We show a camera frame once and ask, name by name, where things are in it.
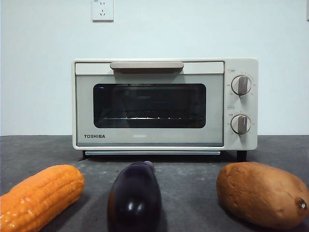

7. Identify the brown sweet potato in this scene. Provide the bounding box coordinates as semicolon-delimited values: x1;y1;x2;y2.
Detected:
216;161;309;230

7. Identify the cream Toshiba toaster oven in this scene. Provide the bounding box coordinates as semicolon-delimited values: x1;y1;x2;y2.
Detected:
71;57;258;162

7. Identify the beige timer knob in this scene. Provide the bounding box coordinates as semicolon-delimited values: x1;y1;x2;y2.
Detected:
230;115;252;135

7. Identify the beige temperature knob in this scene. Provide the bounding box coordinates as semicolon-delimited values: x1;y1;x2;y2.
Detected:
231;74;252;96

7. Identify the white wall socket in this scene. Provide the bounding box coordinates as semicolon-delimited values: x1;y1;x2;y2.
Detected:
92;0;114;23

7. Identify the dark purple eggplant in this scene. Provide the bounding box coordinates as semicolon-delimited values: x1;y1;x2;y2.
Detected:
107;160;163;232

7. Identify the silver wire oven rack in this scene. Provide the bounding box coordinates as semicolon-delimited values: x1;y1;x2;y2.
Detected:
103;116;204;121

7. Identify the orange corn cob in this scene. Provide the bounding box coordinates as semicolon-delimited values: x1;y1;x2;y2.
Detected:
0;164;85;232

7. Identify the cream glass oven door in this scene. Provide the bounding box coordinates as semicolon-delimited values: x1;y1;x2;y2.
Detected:
74;61;225;147

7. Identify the beige oven door handle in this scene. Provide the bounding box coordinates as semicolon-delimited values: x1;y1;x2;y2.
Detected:
110;61;184;74

